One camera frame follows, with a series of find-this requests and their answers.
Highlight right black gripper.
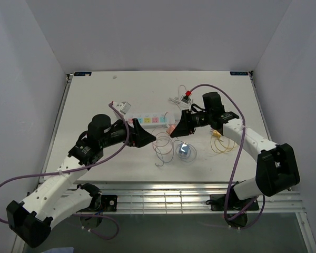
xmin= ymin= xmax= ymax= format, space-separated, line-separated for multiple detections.
xmin=170 ymin=109 xmax=212 ymax=138

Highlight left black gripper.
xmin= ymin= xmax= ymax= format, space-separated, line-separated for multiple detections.
xmin=100 ymin=117 xmax=156 ymax=149

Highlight pink charger plug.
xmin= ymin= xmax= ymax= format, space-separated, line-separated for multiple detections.
xmin=166 ymin=124 xmax=176 ymax=135

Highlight white colourful power strip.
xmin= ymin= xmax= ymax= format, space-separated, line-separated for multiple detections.
xmin=125 ymin=112 xmax=176 ymax=129

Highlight yellow charger plug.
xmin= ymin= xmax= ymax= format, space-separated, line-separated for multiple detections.
xmin=212 ymin=130 xmax=222 ymax=138

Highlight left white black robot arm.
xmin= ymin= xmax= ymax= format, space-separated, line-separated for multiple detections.
xmin=6 ymin=114 xmax=156 ymax=248

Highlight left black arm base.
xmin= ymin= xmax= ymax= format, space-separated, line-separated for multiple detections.
xmin=80 ymin=194 xmax=118 ymax=212

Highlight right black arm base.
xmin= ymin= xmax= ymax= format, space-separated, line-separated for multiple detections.
xmin=206 ymin=193 xmax=260 ymax=211

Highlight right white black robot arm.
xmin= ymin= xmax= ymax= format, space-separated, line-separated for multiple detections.
xmin=170 ymin=92 xmax=300 ymax=209

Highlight blue charger plug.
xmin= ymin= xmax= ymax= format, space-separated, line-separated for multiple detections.
xmin=177 ymin=143 xmax=190 ymax=157

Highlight right blue corner label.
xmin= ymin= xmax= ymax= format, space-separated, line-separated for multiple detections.
xmin=230 ymin=71 xmax=249 ymax=76

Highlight blue corner label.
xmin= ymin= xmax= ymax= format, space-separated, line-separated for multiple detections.
xmin=230 ymin=71 xmax=249 ymax=76
xmin=74 ymin=72 xmax=92 ymax=76

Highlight left blue corner label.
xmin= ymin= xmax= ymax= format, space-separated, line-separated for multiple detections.
xmin=74 ymin=72 xmax=92 ymax=76

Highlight blue cloth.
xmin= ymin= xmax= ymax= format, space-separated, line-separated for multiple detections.
xmin=44 ymin=247 xmax=74 ymax=253

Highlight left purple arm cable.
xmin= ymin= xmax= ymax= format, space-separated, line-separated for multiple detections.
xmin=0 ymin=102 xmax=134 ymax=224

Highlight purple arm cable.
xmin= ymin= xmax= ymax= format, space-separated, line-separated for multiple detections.
xmin=0 ymin=102 xmax=134 ymax=224
xmin=189 ymin=84 xmax=266 ymax=222

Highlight white power strip cord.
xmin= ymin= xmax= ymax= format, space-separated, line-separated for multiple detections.
xmin=169 ymin=84 xmax=193 ymax=122

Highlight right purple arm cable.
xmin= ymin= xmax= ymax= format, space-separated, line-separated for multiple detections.
xmin=189 ymin=84 xmax=266 ymax=222

